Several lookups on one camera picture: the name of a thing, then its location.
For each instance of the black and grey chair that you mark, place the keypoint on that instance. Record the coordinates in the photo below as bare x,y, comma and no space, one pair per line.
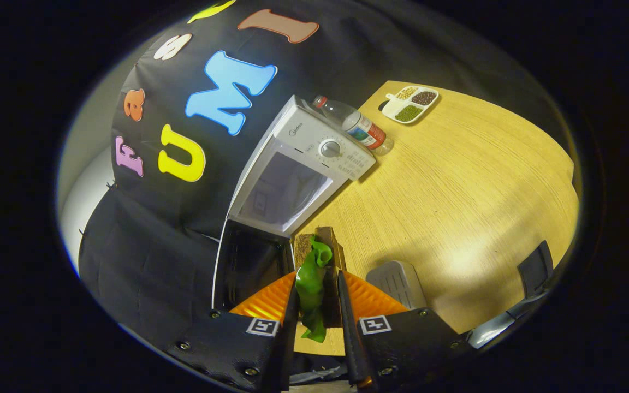
535,267

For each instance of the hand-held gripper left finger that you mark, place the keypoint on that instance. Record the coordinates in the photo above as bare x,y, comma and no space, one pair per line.
287,338

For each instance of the clear plastic bottle red label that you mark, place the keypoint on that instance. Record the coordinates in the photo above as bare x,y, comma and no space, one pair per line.
361,128

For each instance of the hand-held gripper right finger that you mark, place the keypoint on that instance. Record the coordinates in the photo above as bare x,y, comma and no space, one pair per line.
350,338

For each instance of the white divided dish of beans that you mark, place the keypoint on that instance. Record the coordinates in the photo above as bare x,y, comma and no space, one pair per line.
408,113

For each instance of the brown bread lettuce sandwich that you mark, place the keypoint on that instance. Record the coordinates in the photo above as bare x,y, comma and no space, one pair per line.
312,284

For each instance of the white microwave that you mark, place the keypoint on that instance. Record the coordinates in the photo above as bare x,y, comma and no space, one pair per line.
320,147

